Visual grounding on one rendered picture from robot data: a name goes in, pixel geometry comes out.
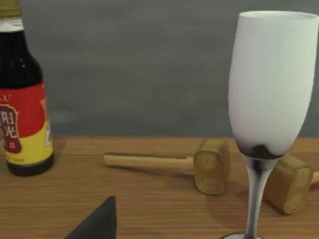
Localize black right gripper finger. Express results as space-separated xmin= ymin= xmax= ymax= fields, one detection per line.
xmin=64 ymin=196 xmax=118 ymax=239

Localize wooden mallet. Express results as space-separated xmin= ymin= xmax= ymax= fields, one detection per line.
xmin=103 ymin=138 xmax=231 ymax=195
xmin=263 ymin=153 xmax=319 ymax=215

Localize dark soy sauce bottle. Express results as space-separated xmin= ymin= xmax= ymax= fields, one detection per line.
xmin=0 ymin=0 xmax=55 ymax=177

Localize white champagne flute glass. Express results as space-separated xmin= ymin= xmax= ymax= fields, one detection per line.
xmin=220 ymin=11 xmax=319 ymax=239

